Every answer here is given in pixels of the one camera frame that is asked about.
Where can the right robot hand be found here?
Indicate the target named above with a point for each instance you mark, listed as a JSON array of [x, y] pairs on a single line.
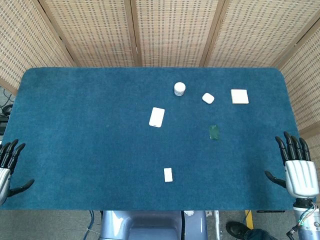
[[300, 177]]

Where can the white square box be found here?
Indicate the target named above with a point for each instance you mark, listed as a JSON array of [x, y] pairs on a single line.
[[239, 96]]

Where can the white flat card holder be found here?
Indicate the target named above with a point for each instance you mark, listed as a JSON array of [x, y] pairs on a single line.
[[156, 117]]

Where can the grey robot torso base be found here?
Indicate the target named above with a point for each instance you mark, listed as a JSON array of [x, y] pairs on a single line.
[[152, 226]]

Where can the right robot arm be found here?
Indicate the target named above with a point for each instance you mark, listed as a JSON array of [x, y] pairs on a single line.
[[306, 217]]

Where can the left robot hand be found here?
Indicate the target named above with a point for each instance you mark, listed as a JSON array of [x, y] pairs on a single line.
[[3, 172]]

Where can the white earbuds case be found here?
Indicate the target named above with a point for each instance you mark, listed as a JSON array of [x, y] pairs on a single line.
[[208, 98]]

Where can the small white rectangular block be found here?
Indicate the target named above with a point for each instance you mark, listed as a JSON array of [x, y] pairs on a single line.
[[168, 174]]

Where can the black shoe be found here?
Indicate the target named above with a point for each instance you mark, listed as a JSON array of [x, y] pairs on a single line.
[[237, 229]]

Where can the white round jar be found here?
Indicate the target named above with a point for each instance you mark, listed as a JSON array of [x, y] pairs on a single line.
[[179, 89]]

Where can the woven bamboo folding screen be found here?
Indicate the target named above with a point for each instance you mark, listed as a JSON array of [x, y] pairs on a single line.
[[175, 32]]

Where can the blue carpet table cover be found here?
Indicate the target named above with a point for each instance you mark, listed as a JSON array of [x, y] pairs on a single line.
[[100, 150]]

